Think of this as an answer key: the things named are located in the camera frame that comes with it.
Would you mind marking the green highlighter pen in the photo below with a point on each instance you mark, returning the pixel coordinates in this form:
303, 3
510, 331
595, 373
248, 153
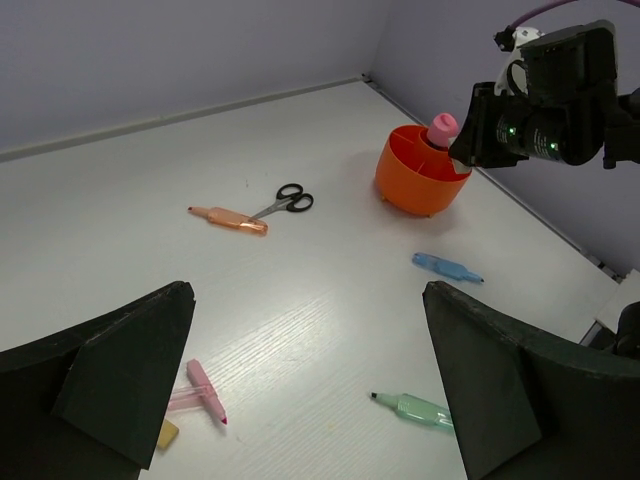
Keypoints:
417, 410

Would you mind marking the grey eraser block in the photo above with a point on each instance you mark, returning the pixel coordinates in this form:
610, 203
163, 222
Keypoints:
168, 433

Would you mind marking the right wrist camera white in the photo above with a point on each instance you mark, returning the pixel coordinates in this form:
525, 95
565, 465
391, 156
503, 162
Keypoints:
512, 77

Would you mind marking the pink capped glue bottle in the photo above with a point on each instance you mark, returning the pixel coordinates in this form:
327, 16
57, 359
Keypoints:
442, 131

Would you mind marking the pink highlighter pen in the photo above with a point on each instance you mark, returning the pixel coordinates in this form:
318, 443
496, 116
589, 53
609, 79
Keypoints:
200, 393

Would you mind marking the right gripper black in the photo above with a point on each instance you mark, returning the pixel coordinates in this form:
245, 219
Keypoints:
572, 111

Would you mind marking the orange highlighter pen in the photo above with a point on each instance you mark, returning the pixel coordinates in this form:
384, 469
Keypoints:
230, 220

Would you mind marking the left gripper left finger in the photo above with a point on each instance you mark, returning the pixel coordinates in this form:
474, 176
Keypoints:
88, 402

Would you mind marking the black handled scissors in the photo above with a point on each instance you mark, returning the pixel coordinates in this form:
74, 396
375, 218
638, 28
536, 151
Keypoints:
290, 197

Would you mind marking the orange round organizer container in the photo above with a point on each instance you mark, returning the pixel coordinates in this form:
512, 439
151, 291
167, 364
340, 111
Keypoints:
416, 177

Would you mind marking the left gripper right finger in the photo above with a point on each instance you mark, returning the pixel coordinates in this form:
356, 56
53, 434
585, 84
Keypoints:
527, 404

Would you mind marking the blue highlighter pen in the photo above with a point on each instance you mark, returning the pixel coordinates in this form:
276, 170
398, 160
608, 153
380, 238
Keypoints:
446, 268

